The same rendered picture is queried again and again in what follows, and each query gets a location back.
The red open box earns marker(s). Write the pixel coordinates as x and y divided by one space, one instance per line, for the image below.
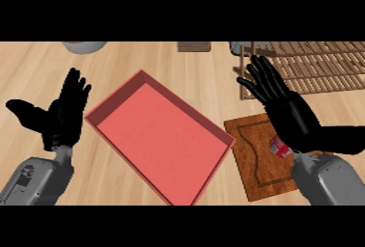
158 138

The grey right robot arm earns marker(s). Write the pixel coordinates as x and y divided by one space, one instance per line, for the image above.
328 180

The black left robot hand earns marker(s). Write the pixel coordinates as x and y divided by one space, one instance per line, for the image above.
61 119

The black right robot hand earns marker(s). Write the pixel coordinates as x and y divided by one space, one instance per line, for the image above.
290 112

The grey object behind rack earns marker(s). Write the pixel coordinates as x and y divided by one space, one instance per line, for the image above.
240 47

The brown wooden cutting board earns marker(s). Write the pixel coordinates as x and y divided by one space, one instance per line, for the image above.
256 154

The wooden slatted rack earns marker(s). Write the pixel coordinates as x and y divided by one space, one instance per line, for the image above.
309 67

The grey round bowl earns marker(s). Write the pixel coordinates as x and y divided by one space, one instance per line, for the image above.
85 47

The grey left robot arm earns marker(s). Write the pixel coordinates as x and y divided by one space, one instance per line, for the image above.
36 180

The red can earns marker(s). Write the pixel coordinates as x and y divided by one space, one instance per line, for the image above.
280 148

